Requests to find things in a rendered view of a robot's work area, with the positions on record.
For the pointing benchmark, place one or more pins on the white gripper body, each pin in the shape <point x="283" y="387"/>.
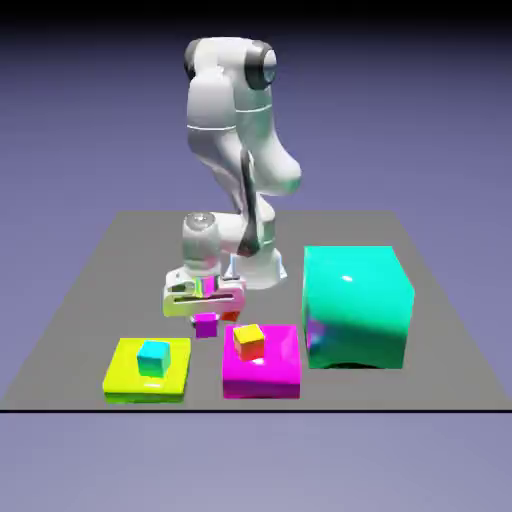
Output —
<point x="208" y="303"/>

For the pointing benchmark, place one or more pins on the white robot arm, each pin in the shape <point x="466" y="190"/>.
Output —
<point x="210" y="108"/>

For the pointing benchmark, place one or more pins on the small purple cube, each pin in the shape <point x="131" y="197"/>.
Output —
<point x="206" y="326"/>

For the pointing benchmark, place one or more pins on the small red cube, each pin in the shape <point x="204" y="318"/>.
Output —
<point x="230" y="316"/>

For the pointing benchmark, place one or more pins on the small cyan cube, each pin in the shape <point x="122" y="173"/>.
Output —
<point x="154" y="358"/>

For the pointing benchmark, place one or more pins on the small orange cube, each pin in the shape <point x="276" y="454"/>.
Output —
<point x="248" y="342"/>

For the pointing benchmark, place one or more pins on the large yellow box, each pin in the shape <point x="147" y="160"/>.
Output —
<point x="120" y="374"/>

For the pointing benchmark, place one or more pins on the large magenta box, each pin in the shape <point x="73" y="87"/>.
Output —
<point x="276" y="372"/>

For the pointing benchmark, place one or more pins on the large teal box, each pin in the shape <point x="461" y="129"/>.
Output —
<point x="356" y="304"/>

